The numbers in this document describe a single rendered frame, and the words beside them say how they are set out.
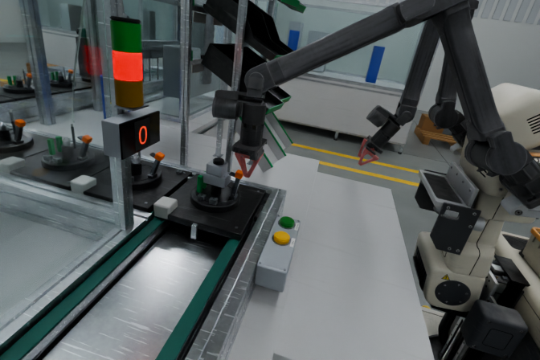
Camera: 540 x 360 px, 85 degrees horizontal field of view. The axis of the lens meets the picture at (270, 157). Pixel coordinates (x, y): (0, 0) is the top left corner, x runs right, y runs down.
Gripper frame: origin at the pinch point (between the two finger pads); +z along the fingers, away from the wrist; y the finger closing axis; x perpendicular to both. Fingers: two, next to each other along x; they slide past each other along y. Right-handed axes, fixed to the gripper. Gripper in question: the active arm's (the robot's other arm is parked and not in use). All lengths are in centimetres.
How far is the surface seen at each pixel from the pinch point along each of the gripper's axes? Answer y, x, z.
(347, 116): -392, 43, 66
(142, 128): 18.8, -17.6, -14.4
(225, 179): 1.9, -5.3, 2.0
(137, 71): 19.6, -17.7, -25.6
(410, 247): -149, 102, 108
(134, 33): 19.7, -17.7, -32.2
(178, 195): 2.7, -18.5, 10.1
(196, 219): 10.9, -8.9, 10.2
